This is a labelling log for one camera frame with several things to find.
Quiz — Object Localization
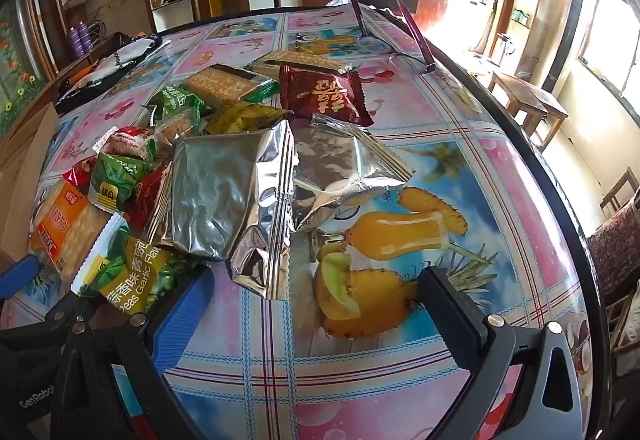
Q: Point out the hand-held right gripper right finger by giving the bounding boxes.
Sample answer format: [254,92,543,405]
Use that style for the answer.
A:
[419,266,586,440]

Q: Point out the wooden armchair floral cushion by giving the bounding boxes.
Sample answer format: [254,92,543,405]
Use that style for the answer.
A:
[585,167,640,376]

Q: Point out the bright window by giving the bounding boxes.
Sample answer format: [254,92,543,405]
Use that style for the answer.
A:
[575,0,640,101]

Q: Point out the cracker packet green ends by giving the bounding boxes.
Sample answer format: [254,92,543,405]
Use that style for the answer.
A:
[184,63,281,103]

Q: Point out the green pea packet yellow band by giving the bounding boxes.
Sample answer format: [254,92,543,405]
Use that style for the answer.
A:
[72,225,201,316]

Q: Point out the purple frame eyeglasses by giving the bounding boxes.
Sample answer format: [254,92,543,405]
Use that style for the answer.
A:
[326,0,438,75]

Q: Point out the tall black floor appliance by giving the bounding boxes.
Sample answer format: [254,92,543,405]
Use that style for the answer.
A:
[547,0,586,93]

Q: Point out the fruit print tablecloth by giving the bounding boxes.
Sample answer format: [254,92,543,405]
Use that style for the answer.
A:
[0,2,596,440]

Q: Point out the olive yellow snack packet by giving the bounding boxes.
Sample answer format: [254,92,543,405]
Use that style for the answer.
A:
[202,100,296,136]

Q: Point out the orange black cloth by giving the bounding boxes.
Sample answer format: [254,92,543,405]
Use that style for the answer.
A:
[65,62,103,86]

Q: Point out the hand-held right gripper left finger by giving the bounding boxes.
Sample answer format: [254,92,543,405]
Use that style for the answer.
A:
[50,264,216,440]

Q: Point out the green snack packet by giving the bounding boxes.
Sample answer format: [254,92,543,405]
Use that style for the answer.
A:
[147,84,206,121]

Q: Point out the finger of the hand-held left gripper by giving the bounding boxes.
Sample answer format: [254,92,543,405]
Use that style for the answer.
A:
[0,254,108,351]

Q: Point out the orange cracker packet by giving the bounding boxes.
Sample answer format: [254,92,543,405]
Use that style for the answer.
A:
[30,180,113,281]

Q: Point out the flower bamboo wall mural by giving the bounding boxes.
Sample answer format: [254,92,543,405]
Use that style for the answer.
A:
[0,0,51,136]

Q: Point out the white red snack packet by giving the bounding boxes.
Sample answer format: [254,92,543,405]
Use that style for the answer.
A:
[95,125,161,161]

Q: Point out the brown wooden cabinet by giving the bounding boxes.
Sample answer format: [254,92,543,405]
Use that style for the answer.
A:
[20,0,121,81]

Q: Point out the dark red snack packet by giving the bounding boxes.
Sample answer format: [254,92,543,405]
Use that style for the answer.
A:
[277,65,376,128]

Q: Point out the black white cloth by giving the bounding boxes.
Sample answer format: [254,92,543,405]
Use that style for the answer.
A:
[55,32,173,113]

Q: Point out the glass kettle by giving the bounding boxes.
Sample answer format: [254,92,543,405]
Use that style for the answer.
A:
[492,32,516,66]

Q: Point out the long clear cracker packet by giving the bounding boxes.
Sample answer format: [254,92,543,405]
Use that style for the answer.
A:
[247,50,348,76]

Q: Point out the small wooden table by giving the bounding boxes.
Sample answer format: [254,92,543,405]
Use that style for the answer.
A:
[487,70,571,153]

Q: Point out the large silver foil packet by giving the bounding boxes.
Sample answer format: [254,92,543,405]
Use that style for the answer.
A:
[145,120,297,302]

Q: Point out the cardboard box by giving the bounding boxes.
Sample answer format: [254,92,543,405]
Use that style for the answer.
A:
[0,102,62,266]

